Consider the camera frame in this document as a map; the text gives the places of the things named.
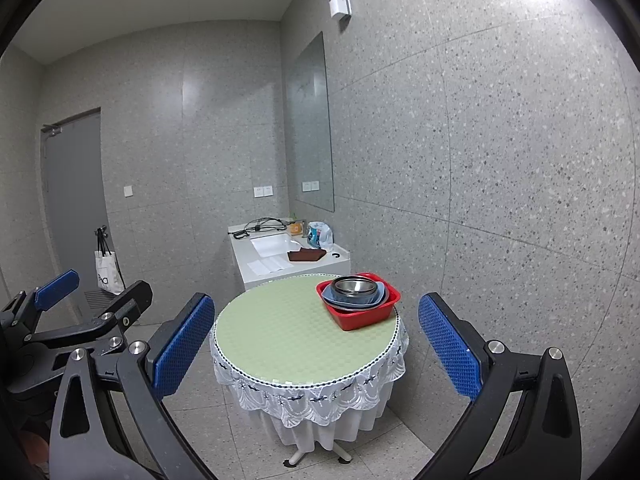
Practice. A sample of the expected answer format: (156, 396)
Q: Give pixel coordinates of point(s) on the white tote bag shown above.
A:
(109, 272)

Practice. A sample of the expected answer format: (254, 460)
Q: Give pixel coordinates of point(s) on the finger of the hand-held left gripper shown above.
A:
(127, 305)
(57, 287)

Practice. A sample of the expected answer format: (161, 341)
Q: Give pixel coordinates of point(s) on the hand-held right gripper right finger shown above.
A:
(450, 345)

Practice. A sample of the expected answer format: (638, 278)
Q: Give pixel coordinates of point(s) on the medium steel bowl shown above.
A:
(357, 288)

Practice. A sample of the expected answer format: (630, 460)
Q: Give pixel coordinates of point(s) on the white wall dispenser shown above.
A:
(340, 2)

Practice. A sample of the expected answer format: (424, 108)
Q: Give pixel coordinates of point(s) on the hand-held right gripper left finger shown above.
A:
(182, 345)

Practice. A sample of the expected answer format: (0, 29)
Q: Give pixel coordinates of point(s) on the door vent grille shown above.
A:
(97, 299)

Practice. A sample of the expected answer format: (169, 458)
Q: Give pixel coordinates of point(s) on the white sink basin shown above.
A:
(272, 245)

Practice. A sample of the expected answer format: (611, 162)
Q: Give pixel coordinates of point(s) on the large steel bowl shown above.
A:
(350, 301)

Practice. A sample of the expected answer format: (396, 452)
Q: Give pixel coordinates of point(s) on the brown cloth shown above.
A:
(306, 255)

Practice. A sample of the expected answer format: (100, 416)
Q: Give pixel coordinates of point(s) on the red plastic basin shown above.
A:
(365, 317)

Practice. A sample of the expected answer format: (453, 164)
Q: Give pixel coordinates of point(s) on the white table base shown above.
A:
(295, 457)

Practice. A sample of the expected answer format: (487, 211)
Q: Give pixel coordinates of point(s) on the white double wall socket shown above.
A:
(263, 191)

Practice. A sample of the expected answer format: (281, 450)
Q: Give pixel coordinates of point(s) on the grey door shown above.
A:
(75, 185)

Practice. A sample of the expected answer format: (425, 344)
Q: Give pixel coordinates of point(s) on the wall mirror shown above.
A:
(310, 130)

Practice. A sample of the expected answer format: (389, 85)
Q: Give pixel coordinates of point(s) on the white sink counter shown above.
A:
(242, 260)

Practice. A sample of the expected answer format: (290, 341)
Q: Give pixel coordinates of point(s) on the door closer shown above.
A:
(51, 130)

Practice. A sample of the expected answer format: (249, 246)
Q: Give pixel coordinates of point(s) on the blue white plastic bag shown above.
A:
(320, 235)

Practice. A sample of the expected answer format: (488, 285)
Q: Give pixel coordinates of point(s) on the white paper towel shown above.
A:
(270, 265)

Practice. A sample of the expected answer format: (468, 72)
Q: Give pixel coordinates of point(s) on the round table with lace cloth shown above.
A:
(280, 330)

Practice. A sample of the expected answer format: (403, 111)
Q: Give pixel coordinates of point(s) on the blue plastic plate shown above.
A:
(383, 294)

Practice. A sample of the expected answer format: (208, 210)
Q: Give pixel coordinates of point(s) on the orange soap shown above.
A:
(295, 228)

